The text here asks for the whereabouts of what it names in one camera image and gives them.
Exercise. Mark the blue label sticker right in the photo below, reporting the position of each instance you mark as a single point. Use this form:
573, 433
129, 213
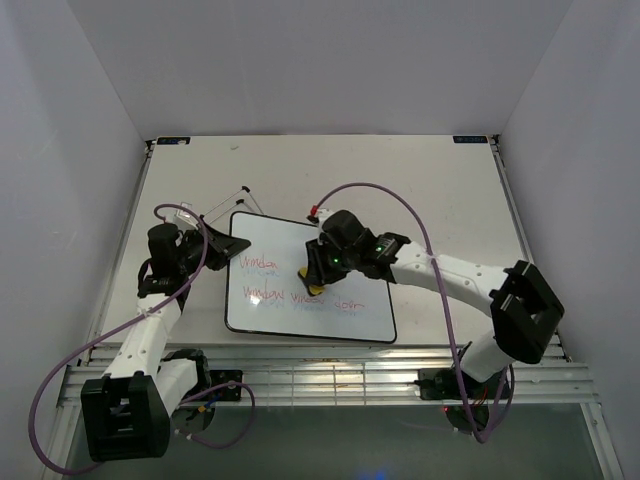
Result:
470, 139

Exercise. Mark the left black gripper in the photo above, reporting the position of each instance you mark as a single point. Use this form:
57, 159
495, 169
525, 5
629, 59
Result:
222, 246

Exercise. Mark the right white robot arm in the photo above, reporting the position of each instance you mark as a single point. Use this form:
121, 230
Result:
521, 304

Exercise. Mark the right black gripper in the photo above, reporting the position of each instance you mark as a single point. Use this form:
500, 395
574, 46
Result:
318, 273

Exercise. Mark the blue label sticker left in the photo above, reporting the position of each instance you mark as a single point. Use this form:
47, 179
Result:
173, 140

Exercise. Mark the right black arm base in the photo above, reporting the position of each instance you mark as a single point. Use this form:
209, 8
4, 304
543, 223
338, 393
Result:
442, 384

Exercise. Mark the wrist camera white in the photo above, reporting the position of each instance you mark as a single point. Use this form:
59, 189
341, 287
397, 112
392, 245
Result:
318, 216
182, 217

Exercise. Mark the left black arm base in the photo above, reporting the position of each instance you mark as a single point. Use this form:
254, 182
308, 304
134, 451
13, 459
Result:
226, 382

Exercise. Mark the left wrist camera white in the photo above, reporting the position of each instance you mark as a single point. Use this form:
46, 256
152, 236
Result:
182, 217

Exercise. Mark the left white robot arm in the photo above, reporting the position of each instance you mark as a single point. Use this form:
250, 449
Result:
127, 410

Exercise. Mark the yellow whiteboard eraser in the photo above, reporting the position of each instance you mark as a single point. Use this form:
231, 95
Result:
311, 289

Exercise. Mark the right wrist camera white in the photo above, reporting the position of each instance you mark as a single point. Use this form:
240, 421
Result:
318, 216

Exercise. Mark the black wire whiteboard stand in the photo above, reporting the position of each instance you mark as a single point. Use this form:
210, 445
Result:
242, 199

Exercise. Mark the aluminium rail frame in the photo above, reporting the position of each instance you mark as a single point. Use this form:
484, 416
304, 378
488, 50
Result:
460, 190

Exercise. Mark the blue label sticker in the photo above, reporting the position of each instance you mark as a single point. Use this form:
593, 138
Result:
470, 139
173, 140

